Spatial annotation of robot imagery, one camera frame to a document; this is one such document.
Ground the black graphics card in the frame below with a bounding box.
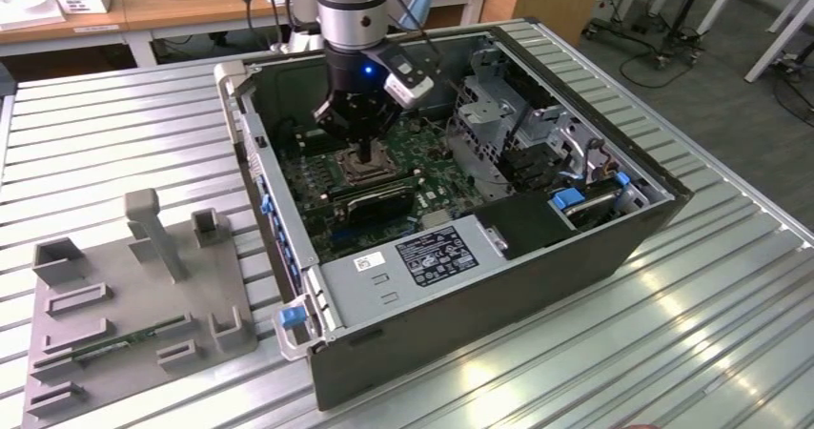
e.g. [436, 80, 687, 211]
[330, 180, 419, 228]

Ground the open black PC case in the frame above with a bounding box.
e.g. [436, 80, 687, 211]
[212, 18, 694, 412]

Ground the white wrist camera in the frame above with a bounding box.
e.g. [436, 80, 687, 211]
[370, 42, 436, 110]

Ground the blue card retainer strip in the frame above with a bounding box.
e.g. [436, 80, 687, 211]
[258, 175, 302, 301]

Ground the hard disk in blue carrier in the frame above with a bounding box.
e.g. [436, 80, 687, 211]
[547, 186, 622, 230]

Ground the CPU with silver top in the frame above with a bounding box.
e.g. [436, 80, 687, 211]
[347, 149, 394, 177]

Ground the white table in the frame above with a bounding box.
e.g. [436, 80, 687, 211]
[741, 0, 814, 85]

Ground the grey parts rack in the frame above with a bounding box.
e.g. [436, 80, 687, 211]
[21, 188, 260, 425]

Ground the green motherboard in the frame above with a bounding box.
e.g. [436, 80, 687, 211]
[279, 116, 510, 263]

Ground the wooden cabinet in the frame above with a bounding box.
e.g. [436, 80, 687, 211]
[492, 0, 610, 47]

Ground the silver metal drive cage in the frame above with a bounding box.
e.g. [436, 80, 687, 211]
[444, 42, 663, 220]

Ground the grey power supply unit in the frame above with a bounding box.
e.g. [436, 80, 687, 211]
[311, 216, 510, 330]

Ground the CPU socket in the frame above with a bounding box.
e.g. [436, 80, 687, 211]
[334, 141, 408, 187]

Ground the white flat box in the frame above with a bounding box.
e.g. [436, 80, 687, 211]
[0, 0, 65, 32]

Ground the metal socket cover frame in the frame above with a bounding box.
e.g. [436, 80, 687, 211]
[336, 143, 406, 186]

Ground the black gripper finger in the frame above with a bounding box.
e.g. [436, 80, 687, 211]
[311, 93, 367, 162]
[366, 97, 403, 162]

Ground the wooden desk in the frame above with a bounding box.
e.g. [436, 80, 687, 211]
[0, 0, 495, 58]

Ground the green RAM stick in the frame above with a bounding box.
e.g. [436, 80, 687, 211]
[68, 317, 185, 361]

